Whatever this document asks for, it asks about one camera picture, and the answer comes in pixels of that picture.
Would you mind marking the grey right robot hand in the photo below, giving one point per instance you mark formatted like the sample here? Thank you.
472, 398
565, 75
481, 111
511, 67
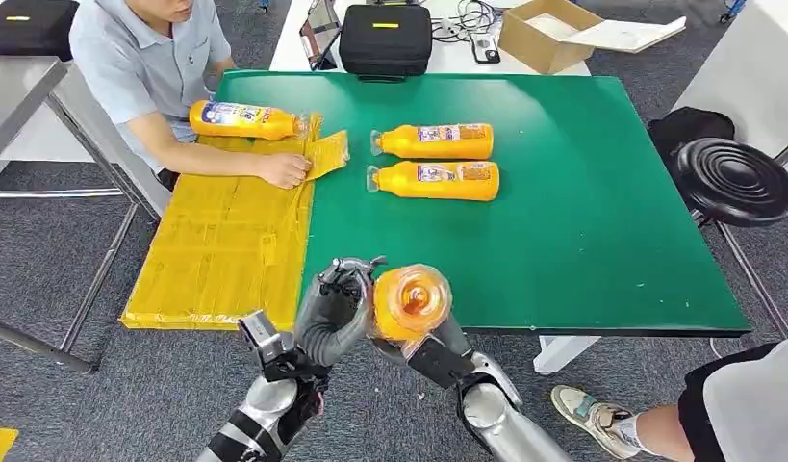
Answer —
444, 360

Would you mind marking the person's right hand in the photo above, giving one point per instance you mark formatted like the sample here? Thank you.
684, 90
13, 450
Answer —
285, 171

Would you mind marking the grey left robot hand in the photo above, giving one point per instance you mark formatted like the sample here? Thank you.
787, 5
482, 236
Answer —
330, 319

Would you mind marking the orange drink bottle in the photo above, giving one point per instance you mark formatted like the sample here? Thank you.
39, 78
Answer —
409, 300
432, 185
240, 124
432, 145

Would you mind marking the black round stool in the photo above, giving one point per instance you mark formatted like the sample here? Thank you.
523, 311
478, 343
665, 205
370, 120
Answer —
738, 182

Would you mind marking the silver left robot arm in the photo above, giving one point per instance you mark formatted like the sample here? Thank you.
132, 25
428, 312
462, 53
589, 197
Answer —
266, 408

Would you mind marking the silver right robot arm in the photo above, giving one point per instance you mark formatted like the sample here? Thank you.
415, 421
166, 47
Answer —
502, 427

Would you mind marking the yellow sheet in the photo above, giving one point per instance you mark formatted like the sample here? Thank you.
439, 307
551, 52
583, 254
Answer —
228, 255

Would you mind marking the white table leg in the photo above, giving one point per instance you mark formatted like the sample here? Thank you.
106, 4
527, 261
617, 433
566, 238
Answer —
559, 354

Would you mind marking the white sneaker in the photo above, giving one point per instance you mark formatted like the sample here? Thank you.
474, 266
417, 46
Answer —
591, 414

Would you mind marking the black case with yellow label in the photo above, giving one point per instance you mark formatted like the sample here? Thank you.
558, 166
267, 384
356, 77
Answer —
385, 48
30, 38

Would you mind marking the person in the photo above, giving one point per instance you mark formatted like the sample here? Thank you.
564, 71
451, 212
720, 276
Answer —
763, 414
132, 64

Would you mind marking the green table mat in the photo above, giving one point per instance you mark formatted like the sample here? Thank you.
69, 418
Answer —
591, 191

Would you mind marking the small black device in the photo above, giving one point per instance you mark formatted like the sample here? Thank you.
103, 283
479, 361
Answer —
485, 48

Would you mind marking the cardboard box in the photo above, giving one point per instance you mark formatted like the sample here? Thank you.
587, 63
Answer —
528, 48

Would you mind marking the steel table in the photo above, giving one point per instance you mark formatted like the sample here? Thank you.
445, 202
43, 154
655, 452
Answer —
17, 89

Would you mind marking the black bag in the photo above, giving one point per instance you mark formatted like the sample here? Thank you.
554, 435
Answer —
687, 130

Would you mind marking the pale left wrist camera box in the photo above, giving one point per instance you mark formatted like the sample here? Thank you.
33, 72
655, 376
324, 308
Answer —
266, 344

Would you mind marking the tablet with dark frame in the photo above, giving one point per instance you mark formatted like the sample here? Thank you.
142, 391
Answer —
318, 32

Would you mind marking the blue frame foot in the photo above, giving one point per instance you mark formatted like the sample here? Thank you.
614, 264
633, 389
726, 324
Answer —
732, 9

